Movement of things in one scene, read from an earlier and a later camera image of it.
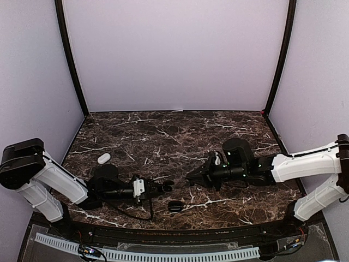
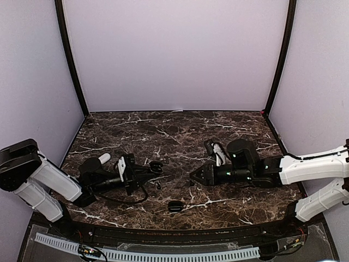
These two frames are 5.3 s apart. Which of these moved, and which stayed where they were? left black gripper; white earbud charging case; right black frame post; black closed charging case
Moved: left black gripper
Stayed: black closed charging case; right black frame post; white earbud charging case
